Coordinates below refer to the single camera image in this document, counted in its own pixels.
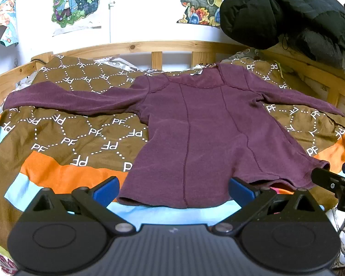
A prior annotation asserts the orange-haired cartoon girl poster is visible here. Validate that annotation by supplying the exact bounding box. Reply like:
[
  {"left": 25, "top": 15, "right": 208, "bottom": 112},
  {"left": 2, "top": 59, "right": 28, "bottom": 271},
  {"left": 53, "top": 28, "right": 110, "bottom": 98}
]
[{"left": 0, "top": 0, "right": 19, "bottom": 46}]

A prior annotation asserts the blond cartoon figure poster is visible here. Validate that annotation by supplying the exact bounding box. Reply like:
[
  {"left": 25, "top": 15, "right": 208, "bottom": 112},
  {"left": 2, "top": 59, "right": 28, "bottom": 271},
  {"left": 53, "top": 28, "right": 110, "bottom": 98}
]
[{"left": 50, "top": 0, "right": 102, "bottom": 36}]

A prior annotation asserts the brown printed blanket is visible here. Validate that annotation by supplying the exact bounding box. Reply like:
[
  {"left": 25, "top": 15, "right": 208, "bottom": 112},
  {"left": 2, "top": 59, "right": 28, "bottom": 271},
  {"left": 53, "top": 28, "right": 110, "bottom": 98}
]
[{"left": 0, "top": 50, "right": 345, "bottom": 236}]

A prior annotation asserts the white wall pipe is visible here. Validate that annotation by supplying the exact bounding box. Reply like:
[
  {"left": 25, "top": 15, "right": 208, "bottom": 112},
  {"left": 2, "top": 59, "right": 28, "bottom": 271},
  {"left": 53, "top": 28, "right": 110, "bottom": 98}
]
[{"left": 108, "top": 0, "right": 116, "bottom": 43}]

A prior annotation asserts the grey patterned pillow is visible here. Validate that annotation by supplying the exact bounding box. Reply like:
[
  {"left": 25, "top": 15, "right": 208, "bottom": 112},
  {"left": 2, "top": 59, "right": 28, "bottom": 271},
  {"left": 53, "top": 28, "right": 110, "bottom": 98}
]
[
  {"left": 226, "top": 48, "right": 261, "bottom": 64},
  {"left": 96, "top": 57, "right": 143, "bottom": 72}
]

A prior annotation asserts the black puffer jacket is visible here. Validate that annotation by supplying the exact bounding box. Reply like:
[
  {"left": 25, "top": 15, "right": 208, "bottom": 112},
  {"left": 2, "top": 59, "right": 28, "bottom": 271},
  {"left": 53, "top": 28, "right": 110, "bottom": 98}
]
[{"left": 220, "top": 0, "right": 345, "bottom": 69}]

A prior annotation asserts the purple long-sleeved shirt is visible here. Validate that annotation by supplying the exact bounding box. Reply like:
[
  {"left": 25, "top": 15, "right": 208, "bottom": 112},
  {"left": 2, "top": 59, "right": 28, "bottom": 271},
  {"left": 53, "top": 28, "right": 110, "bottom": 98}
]
[{"left": 3, "top": 63, "right": 345, "bottom": 210}]

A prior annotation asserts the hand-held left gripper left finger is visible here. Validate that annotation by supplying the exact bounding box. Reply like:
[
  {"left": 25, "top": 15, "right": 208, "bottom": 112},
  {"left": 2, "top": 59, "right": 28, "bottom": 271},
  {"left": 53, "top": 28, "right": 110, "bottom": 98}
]
[{"left": 20, "top": 176, "right": 137, "bottom": 235}]

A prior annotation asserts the wooden bed frame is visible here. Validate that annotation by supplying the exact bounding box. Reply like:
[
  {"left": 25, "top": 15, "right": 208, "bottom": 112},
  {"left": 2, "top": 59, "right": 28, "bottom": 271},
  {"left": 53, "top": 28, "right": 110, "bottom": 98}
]
[{"left": 0, "top": 40, "right": 345, "bottom": 121}]

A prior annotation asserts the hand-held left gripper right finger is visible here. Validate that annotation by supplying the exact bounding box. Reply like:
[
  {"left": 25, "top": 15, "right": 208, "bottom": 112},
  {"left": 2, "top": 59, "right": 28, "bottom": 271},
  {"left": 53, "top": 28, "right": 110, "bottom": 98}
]
[{"left": 211, "top": 177, "right": 330, "bottom": 235}]

